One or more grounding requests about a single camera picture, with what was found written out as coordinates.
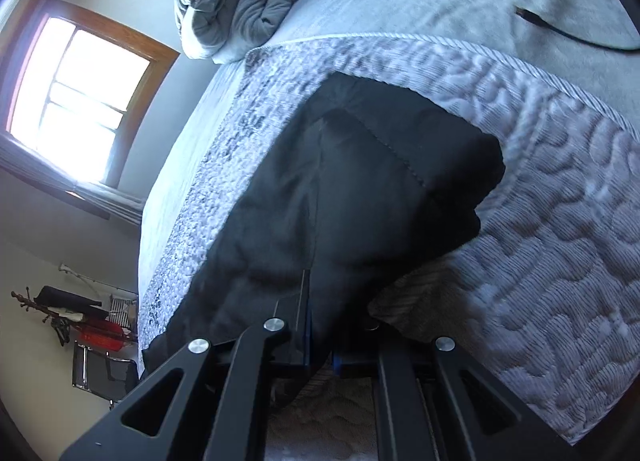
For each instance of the white quilted bed cover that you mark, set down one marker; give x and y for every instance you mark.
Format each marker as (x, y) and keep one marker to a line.
(545, 297)

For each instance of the light blue bed sheet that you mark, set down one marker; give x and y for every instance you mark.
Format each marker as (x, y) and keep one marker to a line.
(591, 43)

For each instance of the grey window curtain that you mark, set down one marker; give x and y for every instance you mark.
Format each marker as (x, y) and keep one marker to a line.
(27, 166)

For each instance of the black pants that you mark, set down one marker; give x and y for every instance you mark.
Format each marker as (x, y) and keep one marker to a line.
(366, 182)

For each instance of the wooden coat rack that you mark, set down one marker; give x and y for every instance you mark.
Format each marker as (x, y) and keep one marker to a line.
(62, 309)

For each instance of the large wooden frame window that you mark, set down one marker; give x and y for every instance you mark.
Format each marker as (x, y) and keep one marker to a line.
(76, 85)

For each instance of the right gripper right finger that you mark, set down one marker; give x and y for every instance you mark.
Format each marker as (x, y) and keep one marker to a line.
(434, 401)

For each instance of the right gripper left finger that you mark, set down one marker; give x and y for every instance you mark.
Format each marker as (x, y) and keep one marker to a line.
(208, 401)

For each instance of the red garment on rack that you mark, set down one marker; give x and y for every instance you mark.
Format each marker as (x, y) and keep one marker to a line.
(103, 334)

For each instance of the black metal chair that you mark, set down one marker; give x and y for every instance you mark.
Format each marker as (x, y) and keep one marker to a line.
(102, 375)

